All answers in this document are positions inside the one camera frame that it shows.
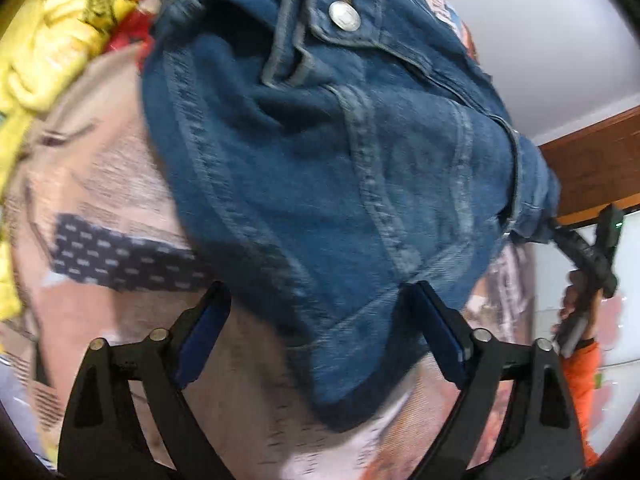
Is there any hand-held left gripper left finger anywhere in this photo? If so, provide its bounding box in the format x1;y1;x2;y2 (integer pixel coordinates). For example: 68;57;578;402
57;280;236;480

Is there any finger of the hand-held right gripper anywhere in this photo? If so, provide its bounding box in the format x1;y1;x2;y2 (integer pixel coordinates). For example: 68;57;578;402
546;217;602;282

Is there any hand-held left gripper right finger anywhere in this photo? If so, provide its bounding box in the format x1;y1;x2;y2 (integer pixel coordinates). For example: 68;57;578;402
406;280;587;480

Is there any blue denim jacket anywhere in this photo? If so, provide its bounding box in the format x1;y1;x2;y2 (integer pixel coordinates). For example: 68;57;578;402
140;0;561;433

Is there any person's right hand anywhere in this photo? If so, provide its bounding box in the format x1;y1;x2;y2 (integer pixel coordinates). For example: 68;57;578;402
551;270;601;350

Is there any newspaper-print bedsheet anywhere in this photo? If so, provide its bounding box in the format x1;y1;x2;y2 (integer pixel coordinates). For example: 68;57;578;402
0;0;540;480

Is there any red fluffy garment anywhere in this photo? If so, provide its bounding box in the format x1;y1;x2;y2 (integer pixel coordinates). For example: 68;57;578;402
104;7;157;63

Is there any yellow cartoon-print garment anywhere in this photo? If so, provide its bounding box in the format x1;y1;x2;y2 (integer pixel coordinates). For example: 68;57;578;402
0;0;201;322

